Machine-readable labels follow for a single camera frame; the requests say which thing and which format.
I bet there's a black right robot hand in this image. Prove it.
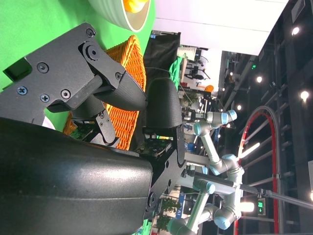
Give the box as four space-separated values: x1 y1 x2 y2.
0 22 187 235

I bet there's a pale green ribbed bowl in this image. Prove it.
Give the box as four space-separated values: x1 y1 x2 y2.
87 0 152 32

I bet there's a deep orange ring bread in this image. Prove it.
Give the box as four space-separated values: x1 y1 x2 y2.
122 0 150 13

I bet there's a grey blue-jointed robot arm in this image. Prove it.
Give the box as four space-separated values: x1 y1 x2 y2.
168 178 243 235
193 109 245 183

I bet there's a lilac round plate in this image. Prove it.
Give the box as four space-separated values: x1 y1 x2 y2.
42 116 56 132

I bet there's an orange wicker basket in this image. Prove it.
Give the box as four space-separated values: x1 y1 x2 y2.
63 34 147 150

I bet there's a green potted plant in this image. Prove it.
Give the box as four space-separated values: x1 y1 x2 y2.
156 197 182 231

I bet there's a green tablecloth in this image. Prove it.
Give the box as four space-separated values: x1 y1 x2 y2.
0 0 157 138

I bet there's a green plastic crate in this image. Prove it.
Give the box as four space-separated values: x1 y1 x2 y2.
169 56 184 85

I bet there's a black backdrop curtain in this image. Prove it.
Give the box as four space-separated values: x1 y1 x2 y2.
143 30 181 83

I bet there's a white paper cup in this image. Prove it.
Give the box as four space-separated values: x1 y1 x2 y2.
177 46 198 59

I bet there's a green exit sign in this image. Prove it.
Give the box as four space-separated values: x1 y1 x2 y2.
258 198 267 216

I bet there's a red arched rail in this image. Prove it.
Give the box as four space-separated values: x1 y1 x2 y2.
241 105 281 235

